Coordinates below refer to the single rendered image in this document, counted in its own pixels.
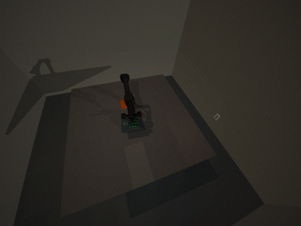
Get dark grey switch panel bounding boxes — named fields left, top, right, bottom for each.
left=121, top=115, right=143, bottom=133

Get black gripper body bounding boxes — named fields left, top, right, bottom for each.
left=121, top=112, right=142, bottom=119

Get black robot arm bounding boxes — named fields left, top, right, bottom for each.
left=120, top=73, right=137, bottom=120

